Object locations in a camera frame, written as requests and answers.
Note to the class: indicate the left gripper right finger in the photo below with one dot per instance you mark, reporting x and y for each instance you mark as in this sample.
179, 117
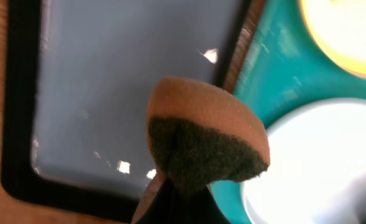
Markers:
201, 208

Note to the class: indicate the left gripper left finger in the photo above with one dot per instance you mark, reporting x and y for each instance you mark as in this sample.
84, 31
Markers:
162, 209

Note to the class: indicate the light blue plate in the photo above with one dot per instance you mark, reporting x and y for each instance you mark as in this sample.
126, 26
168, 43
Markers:
317, 172

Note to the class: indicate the yellow-green plate top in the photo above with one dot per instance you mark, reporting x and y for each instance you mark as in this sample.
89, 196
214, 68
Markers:
338, 27

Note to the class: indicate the black tray with water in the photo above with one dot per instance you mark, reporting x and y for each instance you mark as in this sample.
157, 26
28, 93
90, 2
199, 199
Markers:
79, 74

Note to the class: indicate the teal plastic serving tray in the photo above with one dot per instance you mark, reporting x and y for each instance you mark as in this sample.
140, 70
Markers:
283, 70

